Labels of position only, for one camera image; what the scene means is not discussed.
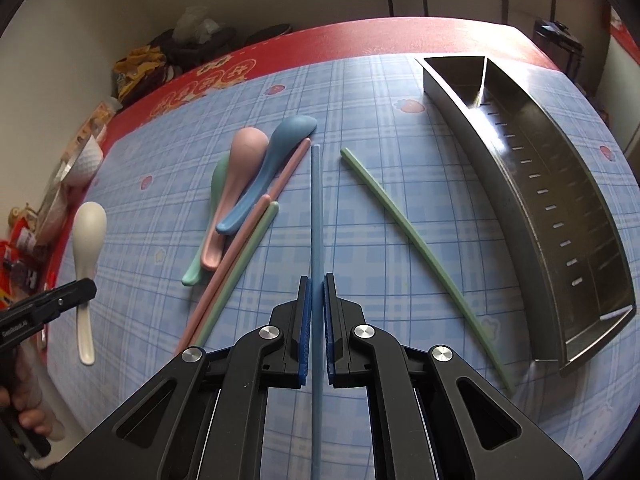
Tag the pink chopstick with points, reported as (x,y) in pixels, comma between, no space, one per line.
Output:
(252,225)
(295,160)

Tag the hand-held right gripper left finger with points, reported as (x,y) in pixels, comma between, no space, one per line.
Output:
(306,330)

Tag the red cloth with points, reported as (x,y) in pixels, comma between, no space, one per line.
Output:
(622,35)

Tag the clear plastic bag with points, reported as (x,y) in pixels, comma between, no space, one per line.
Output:
(192,22)

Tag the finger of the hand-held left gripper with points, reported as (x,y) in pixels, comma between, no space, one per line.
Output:
(75,292)

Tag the blue spoon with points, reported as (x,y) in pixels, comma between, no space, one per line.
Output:
(280,145)

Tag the blue chopstick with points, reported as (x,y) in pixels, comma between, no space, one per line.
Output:
(316,210)

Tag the white cabinet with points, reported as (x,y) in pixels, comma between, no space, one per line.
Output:
(622,85)

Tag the yellow bag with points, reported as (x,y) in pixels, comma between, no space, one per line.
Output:
(135,67)

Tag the small dark table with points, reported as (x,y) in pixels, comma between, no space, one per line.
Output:
(557,52)

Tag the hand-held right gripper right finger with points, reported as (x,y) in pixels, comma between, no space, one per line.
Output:
(328,330)

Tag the white dimpled cup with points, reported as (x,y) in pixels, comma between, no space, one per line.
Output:
(86,162)

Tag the white spoon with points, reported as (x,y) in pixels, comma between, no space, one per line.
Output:
(89,230)

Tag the pile of red snack packets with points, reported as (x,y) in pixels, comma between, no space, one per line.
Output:
(22,260)

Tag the dark bag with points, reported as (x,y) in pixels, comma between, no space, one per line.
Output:
(210,47)

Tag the metal utensil tray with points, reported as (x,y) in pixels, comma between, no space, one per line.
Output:
(550,170)

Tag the person's left hand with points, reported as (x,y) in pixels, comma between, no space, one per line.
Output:
(30,417)

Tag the red tablecloth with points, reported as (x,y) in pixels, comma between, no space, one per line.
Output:
(350,40)

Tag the pink spoon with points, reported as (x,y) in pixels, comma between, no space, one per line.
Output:
(245,150)

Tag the green spoon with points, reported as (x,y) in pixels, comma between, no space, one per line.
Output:
(218,185)

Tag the black pot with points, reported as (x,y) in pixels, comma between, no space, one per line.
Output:
(270,32)

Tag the orange white snack packet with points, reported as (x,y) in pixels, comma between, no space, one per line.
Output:
(95,120)

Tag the green chopstick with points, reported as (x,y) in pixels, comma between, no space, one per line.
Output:
(260,232)
(360,170)

